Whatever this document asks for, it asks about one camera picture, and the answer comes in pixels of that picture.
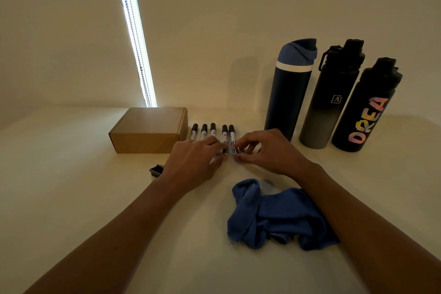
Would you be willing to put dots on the person's right hand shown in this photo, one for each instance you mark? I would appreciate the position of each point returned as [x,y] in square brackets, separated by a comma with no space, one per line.
[277,156]

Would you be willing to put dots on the person's left hand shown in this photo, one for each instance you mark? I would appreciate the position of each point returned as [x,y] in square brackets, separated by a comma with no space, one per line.
[189,166]

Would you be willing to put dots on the black binder clip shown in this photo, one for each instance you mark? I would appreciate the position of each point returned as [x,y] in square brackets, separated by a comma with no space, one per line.
[156,170]

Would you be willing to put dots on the black white striped marker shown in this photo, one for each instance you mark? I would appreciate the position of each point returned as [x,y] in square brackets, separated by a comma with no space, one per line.
[232,133]
[204,130]
[225,132]
[194,130]

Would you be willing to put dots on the barcode label black marker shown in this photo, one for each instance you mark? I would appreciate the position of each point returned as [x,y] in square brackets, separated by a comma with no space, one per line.
[213,129]

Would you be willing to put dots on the navy bottle with blue lid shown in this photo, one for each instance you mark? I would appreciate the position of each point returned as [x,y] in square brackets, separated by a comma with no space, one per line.
[287,104]

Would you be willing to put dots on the brown paper box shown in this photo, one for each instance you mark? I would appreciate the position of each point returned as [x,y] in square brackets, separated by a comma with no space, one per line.
[148,126]

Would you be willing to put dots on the blue cloth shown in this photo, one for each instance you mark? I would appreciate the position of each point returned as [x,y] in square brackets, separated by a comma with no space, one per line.
[282,216]

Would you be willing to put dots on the black grey gradient bottle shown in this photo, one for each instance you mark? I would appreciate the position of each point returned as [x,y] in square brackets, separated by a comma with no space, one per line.
[329,104]

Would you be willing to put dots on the person's left forearm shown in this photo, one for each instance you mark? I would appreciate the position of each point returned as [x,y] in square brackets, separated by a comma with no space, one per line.
[103,252]

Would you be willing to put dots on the person's right forearm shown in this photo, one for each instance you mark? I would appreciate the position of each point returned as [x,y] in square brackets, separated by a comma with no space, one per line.
[375,235]

